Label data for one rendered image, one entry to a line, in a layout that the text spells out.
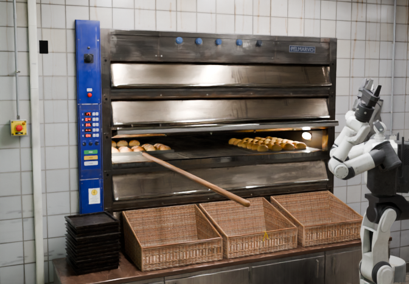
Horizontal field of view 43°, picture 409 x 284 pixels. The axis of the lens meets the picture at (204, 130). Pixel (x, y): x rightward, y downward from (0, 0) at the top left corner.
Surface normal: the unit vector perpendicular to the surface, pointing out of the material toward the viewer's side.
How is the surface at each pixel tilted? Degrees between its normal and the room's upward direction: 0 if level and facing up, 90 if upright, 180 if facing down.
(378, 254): 90
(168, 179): 70
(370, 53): 90
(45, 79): 90
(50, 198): 90
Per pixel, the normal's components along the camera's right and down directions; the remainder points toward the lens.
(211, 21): 0.40, 0.08
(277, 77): 0.37, -0.26
